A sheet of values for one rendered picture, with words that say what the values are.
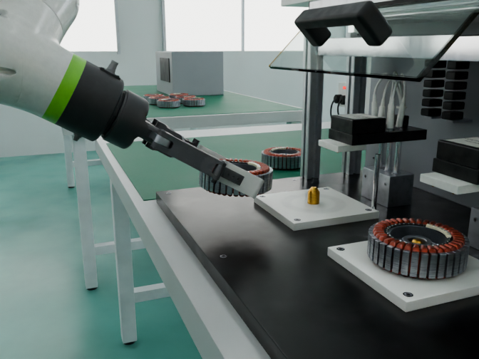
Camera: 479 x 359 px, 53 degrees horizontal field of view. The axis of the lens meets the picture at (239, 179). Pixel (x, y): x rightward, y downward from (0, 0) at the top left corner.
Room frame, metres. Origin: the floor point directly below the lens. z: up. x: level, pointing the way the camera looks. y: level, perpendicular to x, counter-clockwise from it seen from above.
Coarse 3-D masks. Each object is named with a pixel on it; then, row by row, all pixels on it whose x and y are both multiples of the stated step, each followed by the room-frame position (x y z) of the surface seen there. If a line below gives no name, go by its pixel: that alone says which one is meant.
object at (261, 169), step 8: (232, 160) 0.75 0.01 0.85; (240, 160) 0.75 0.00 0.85; (248, 160) 0.75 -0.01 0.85; (248, 168) 0.74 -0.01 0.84; (256, 168) 0.72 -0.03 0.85; (264, 168) 0.70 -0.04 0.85; (200, 176) 0.70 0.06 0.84; (208, 176) 0.68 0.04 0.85; (264, 176) 0.68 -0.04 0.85; (272, 176) 0.71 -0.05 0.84; (200, 184) 0.70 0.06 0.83; (208, 184) 0.68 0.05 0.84; (216, 184) 0.67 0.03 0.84; (224, 184) 0.66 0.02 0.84; (264, 184) 0.68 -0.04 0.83; (216, 192) 0.67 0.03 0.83; (224, 192) 0.66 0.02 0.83; (232, 192) 0.67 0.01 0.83; (240, 192) 0.66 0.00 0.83; (264, 192) 0.68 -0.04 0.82
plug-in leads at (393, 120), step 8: (392, 80) 0.82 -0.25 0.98; (376, 88) 0.83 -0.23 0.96; (392, 88) 0.83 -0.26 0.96; (400, 88) 0.82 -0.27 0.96; (384, 96) 0.80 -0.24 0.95; (392, 96) 0.79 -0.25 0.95; (400, 96) 0.83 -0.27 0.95; (376, 104) 0.83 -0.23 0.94; (384, 104) 0.80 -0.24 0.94; (392, 104) 0.79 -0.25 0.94; (400, 104) 0.84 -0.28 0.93; (376, 112) 0.82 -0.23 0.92; (384, 112) 0.80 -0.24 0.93; (392, 112) 0.78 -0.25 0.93; (400, 112) 0.80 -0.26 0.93; (392, 120) 0.78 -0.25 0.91; (400, 120) 0.80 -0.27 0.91; (392, 128) 0.78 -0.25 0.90
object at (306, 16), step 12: (312, 12) 0.47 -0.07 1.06; (324, 12) 0.45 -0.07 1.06; (336, 12) 0.43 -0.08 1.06; (348, 12) 0.41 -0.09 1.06; (360, 12) 0.39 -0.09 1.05; (372, 12) 0.40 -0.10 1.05; (300, 24) 0.48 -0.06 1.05; (312, 24) 0.46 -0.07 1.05; (324, 24) 0.44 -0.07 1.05; (336, 24) 0.43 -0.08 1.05; (348, 24) 0.41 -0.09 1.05; (360, 24) 0.40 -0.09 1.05; (372, 24) 0.40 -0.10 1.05; (384, 24) 0.40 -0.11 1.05; (312, 36) 0.48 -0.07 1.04; (324, 36) 0.49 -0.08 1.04; (372, 36) 0.40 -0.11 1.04; (384, 36) 0.40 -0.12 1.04
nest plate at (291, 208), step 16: (288, 192) 0.82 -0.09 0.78; (304, 192) 0.82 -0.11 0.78; (320, 192) 0.82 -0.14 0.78; (336, 192) 0.82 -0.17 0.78; (272, 208) 0.73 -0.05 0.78; (288, 208) 0.73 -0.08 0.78; (304, 208) 0.73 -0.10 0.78; (320, 208) 0.73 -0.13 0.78; (336, 208) 0.73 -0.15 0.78; (352, 208) 0.73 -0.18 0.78; (368, 208) 0.73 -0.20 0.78; (288, 224) 0.68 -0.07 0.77; (304, 224) 0.67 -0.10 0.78; (320, 224) 0.68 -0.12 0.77
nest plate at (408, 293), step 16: (336, 256) 0.55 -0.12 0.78; (352, 256) 0.54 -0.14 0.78; (368, 256) 0.54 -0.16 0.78; (352, 272) 0.52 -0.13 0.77; (368, 272) 0.50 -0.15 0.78; (384, 272) 0.50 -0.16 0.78; (464, 272) 0.50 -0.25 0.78; (384, 288) 0.47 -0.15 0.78; (400, 288) 0.46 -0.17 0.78; (416, 288) 0.46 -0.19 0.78; (432, 288) 0.46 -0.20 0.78; (448, 288) 0.46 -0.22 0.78; (464, 288) 0.46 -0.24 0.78; (400, 304) 0.44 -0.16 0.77; (416, 304) 0.44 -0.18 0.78; (432, 304) 0.45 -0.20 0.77
